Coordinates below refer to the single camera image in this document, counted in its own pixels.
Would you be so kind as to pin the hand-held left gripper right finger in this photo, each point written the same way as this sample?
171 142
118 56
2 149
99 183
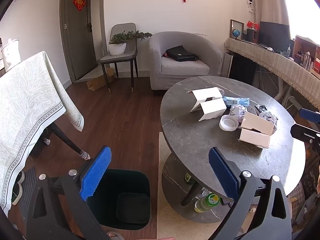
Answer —
222 172

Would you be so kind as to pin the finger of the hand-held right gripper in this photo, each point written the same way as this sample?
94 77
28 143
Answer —
303 131
310 113

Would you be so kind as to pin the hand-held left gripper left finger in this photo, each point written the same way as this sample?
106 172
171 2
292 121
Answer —
96 173

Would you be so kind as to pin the dark green trash bin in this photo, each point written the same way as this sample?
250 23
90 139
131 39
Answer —
120 187

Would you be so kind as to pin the grey paper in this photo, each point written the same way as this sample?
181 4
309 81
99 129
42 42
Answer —
268 117

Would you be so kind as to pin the white round lid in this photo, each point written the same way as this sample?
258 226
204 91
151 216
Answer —
228 123

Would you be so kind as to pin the black wrapper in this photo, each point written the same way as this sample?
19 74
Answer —
260 108

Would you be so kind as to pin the white paper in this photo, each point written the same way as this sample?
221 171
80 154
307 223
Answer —
237 111

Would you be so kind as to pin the blue tissue packet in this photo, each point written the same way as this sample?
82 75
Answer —
236 101

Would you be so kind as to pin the green-capped pale bottle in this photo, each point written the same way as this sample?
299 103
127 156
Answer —
203 203

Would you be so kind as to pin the black table leg with sock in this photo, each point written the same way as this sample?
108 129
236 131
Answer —
67 140
46 141

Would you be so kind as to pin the round grey marble table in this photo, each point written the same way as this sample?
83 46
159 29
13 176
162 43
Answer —
190 135

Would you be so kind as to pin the beige fringed desk cloth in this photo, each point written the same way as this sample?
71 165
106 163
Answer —
275 66

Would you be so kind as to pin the brown wooden shelf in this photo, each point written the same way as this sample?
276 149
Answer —
303 50

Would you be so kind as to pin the grey slipper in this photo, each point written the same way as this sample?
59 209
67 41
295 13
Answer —
113 235

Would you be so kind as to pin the grey striped doormat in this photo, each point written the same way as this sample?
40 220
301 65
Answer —
27 190

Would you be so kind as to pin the beige rug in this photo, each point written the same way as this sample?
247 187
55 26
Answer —
165 220

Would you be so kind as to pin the dark shoe with white sole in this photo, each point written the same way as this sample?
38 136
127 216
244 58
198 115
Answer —
18 187

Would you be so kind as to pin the black monitor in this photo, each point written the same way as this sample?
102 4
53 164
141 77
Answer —
273 36

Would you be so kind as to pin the person's leg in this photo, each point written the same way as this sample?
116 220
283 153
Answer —
163 238

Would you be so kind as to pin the brown cardboard box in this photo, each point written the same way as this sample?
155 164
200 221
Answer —
98 81

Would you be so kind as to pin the white panel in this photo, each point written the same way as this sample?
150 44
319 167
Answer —
227 65

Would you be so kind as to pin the dark speaker box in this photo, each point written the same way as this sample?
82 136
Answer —
251 35

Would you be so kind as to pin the white patterned tablecloth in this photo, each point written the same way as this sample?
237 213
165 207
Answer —
27 100

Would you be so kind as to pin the small red flags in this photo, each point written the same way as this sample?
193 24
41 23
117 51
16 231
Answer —
252 24

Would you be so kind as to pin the small blue globe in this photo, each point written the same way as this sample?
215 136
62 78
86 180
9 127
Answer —
235 33

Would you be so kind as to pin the black bag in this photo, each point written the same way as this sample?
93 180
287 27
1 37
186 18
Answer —
181 53

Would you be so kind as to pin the grey armchair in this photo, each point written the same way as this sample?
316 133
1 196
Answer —
160 62

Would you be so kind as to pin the potted plant in white pot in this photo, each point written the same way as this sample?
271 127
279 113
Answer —
117 47

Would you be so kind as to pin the pink cloth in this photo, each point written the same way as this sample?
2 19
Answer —
165 55

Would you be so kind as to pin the grey door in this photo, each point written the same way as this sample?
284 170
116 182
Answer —
77 42

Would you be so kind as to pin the grey dining chair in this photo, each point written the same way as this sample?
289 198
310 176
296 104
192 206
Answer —
123 31

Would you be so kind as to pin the white jug with lid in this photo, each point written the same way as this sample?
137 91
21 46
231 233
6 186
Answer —
11 53

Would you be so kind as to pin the red diamond door decoration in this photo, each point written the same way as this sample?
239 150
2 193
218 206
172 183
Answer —
79 2

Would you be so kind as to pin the brown picture frame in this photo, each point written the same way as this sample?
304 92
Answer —
233 24

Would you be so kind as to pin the white security camera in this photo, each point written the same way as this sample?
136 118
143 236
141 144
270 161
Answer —
250 1

